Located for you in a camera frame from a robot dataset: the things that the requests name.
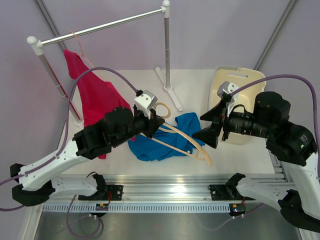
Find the blue t shirt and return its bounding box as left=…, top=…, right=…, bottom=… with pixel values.
left=128, top=112, right=201, bottom=162

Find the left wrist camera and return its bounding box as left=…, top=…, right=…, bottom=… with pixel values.
left=134, top=90, right=158, bottom=120

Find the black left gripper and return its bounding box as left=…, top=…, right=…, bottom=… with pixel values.
left=113, top=106, right=165, bottom=147

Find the metal clothes rack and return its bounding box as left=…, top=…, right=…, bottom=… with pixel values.
left=26, top=0, right=183, bottom=112

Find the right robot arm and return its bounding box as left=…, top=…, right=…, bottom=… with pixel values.
left=192, top=91, right=320, bottom=233

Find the beige plastic hanger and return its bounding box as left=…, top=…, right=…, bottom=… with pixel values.
left=128, top=112, right=213, bottom=166

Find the pink wire hanger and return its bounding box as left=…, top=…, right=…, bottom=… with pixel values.
left=64, top=30, right=95, bottom=80

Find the cream laundry basket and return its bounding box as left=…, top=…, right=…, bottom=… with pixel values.
left=207, top=65, right=266, bottom=146

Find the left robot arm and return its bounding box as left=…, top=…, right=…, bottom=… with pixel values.
left=10, top=107, right=165, bottom=207

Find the white slotted cable duct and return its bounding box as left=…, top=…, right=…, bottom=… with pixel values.
left=42, top=203, right=231, bottom=214

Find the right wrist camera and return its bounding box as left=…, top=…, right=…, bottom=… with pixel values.
left=217, top=81, right=239, bottom=117

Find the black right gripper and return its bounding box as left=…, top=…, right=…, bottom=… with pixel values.
left=191, top=97, right=272, bottom=147

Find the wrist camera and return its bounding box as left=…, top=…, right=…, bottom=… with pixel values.
left=134, top=90, right=158, bottom=120
left=217, top=81, right=239, bottom=117

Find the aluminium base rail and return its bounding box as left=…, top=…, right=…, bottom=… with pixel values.
left=49, top=174, right=298, bottom=201

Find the pink t shirt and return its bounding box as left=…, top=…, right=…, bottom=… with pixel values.
left=64, top=50, right=142, bottom=160

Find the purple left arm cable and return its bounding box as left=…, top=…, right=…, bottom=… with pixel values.
left=0, top=66, right=140, bottom=240

